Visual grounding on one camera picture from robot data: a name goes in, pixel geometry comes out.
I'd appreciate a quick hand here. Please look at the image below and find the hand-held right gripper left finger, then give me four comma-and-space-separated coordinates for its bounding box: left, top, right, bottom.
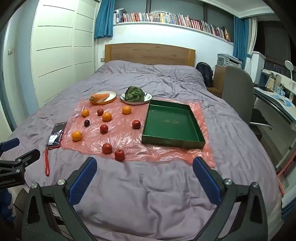
22, 157, 109, 241

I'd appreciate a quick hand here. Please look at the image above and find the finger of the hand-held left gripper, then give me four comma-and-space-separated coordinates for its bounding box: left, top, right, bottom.
0, 148, 41, 173
0, 138, 20, 153

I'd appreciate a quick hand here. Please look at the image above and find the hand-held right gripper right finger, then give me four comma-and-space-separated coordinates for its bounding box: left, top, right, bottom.
192, 157, 275, 241

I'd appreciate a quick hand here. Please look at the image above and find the green tray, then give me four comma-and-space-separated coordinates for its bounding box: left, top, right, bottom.
141, 99, 206, 149

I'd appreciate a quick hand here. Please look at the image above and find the smartphone in red case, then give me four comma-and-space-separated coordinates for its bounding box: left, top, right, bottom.
46, 122, 67, 149

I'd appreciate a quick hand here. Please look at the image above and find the pink plastic sheet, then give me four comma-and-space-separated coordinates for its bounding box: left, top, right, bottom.
60, 98, 216, 168

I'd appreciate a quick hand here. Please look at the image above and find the carrot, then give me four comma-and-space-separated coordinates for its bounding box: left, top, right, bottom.
89, 93, 110, 103

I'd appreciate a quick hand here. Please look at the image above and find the orange rimmed plate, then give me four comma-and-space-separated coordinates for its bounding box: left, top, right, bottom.
91, 90, 117, 105

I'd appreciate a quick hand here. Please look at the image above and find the grey chair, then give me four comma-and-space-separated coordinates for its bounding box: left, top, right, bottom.
222, 65, 273, 142

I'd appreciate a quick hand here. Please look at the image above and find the white wardrobe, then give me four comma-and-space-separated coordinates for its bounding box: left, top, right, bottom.
30, 0, 102, 108

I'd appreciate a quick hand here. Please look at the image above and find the green leafy vegetable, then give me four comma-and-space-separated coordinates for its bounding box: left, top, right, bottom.
124, 86, 146, 102

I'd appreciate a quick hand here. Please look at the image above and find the white desk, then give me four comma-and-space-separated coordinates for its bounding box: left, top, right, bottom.
253, 70, 296, 163

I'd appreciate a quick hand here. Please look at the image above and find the white patterned plate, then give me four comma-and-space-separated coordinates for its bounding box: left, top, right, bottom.
120, 92, 153, 105

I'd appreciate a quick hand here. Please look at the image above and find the wooden nightstand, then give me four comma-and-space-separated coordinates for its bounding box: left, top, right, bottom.
206, 65, 229, 98

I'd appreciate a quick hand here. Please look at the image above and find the black backpack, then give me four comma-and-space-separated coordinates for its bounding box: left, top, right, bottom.
196, 62, 213, 88

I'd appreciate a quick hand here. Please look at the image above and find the white printer on cabinet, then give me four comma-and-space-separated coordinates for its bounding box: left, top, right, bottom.
217, 53, 243, 68

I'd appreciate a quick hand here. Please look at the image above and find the wooden headboard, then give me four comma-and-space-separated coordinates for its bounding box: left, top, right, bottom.
105, 43, 196, 67

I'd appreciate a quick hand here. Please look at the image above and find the white desk lamp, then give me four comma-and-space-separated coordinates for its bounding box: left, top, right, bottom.
284, 61, 296, 80

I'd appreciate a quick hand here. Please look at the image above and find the blue curtain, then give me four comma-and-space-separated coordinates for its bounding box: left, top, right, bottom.
94, 0, 115, 39
232, 16, 251, 63

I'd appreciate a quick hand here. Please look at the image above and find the row of books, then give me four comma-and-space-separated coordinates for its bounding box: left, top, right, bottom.
113, 9, 232, 42

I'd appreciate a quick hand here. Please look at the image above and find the red lanyard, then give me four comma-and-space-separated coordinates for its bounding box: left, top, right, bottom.
45, 147, 51, 176

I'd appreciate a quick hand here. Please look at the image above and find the white wall shelf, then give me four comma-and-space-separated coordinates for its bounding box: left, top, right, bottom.
113, 21, 234, 44

